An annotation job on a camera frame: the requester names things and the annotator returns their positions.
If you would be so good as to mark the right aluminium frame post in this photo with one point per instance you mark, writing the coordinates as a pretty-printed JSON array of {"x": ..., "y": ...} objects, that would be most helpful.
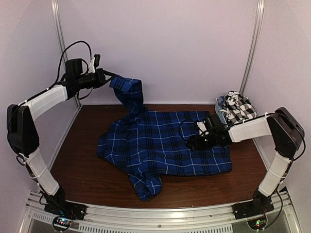
[{"x": 259, "y": 15}]

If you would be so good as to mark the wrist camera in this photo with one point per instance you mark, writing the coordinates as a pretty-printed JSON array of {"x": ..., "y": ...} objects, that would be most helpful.
[
  {"x": 202, "y": 129},
  {"x": 94, "y": 63}
]

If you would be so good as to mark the blue plaid long sleeve shirt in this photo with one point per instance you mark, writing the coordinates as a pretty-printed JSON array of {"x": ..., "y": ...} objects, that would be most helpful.
[{"x": 147, "y": 144}]

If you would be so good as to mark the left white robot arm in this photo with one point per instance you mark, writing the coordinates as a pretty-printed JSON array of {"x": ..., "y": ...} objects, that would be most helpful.
[{"x": 22, "y": 135}]

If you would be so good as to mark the light blue checked shirt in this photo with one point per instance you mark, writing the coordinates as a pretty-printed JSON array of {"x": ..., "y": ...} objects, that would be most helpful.
[{"x": 220, "y": 101}]

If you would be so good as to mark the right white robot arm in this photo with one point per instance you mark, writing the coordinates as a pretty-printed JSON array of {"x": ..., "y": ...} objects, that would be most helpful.
[{"x": 280, "y": 125}]

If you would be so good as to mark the front aluminium rail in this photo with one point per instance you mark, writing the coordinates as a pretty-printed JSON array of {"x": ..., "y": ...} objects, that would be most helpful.
[{"x": 207, "y": 219}]

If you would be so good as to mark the light blue perforated basket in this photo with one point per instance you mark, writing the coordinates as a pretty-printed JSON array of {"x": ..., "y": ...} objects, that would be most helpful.
[{"x": 220, "y": 114}]

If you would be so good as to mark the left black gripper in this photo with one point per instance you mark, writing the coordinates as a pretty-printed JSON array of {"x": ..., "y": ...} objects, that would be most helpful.
[{"x": 101, "y": 78}]

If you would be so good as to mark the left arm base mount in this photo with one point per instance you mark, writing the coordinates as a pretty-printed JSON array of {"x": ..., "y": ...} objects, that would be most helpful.
[{"x": 58, "y": 205}]

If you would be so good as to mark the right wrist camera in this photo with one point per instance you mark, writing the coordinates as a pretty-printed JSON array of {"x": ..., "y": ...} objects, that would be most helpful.
[{"x": 202, "y": 129}]

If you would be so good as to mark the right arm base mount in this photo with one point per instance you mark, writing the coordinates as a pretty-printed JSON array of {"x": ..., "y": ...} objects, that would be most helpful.
[{"x": 259, "y": 205}]

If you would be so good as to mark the left circuit board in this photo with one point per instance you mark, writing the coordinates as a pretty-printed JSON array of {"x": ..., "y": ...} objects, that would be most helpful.
[{"x": 61, "y": 224}]

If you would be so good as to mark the right circuit board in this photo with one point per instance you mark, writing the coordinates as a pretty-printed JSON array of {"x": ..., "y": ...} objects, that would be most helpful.
[{"x": 257, "y": 224}]

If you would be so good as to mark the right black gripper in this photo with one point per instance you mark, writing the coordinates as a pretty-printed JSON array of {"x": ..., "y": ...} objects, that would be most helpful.
[{"x": 196, "y": 144}]

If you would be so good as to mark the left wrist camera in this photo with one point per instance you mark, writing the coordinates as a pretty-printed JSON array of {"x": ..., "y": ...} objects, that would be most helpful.
[{"x": 94, "y": 63}]

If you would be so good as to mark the black white checked shirt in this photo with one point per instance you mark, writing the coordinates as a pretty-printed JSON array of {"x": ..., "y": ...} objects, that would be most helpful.
[{"x": 237, "y": 108}]

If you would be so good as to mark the circuit board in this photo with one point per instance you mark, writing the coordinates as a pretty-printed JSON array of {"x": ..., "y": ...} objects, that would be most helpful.
[
  {"x": 61, "y": 224},
  {"x": 257, "y": 224}
]

